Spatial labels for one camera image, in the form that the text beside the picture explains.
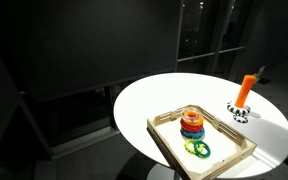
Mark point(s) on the black white striped base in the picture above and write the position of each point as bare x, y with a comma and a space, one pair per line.
232, 108

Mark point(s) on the white table pedestal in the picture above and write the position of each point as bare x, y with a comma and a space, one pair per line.
160, 173

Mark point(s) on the orange stacking post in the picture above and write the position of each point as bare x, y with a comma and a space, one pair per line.
245, 90

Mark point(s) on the light wooden slatted tray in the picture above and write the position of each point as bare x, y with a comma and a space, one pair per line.
249, 146

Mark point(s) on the small grey card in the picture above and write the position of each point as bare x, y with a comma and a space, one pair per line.
260, 71

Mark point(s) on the metal window frame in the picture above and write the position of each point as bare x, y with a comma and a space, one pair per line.
179, 33

